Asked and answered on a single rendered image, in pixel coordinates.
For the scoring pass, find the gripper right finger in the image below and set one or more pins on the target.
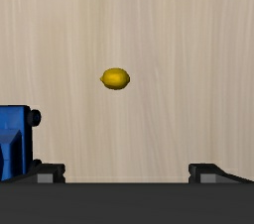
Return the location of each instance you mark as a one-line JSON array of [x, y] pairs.
[[205, 172]]

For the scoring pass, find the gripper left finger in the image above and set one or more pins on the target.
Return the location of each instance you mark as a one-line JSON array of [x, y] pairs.
[[49, 172]]

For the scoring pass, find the yellow lemon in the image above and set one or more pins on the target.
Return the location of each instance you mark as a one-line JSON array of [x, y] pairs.
[[115, 78]]

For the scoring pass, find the blue toy car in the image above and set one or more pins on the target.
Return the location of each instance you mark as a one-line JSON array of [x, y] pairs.
[[13, 142]]

